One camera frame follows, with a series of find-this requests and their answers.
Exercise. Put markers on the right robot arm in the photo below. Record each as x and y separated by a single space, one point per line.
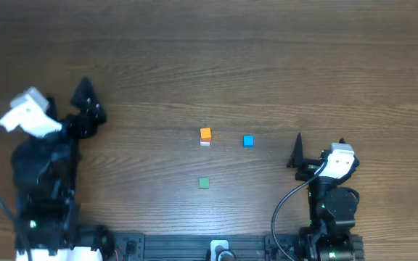
334 214

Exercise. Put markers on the mounting rail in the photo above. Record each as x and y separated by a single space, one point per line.
194 248

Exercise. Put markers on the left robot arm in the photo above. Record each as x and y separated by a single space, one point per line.
45 181

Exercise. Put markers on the orange cube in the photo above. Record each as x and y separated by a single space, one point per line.
205 133

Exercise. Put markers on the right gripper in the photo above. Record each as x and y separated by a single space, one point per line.
308 167

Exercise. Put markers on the blue cube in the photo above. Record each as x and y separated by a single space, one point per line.
248 141

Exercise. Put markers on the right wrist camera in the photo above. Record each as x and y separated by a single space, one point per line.
339 161

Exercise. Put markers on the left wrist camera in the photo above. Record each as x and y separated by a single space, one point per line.
29 114

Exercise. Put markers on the white cube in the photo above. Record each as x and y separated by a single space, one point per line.
205 144

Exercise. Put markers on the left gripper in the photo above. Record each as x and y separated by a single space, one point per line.
80 127

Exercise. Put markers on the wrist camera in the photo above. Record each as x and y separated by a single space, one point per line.
29 114
339 161

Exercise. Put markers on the green cube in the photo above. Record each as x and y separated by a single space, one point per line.
204 183

